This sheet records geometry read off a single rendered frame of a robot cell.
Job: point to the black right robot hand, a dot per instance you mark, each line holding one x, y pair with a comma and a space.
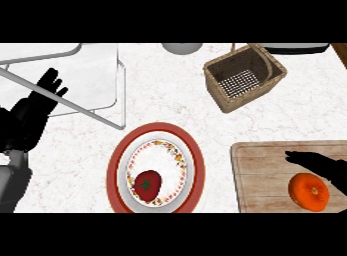
339, 173

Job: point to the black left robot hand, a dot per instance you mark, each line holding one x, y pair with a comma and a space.
29, 113

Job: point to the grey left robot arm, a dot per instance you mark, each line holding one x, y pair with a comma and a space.
4, 186

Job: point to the orange squash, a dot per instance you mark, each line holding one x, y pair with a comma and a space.
307, 193

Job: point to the wooden cutting board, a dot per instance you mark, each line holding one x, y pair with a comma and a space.
262, 176

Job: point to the brown wicker basket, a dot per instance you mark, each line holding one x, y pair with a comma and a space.
221, 90

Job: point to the red round placemat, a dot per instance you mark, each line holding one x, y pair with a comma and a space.
197, 166

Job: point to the white plate with floral rim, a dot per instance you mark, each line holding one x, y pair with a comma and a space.
156, 156

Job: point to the red tomato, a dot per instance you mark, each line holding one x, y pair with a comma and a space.
147, 186

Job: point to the grey round object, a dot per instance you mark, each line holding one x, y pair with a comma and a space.
183, 48

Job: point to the white and black appliance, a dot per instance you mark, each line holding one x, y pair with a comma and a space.
296, 49

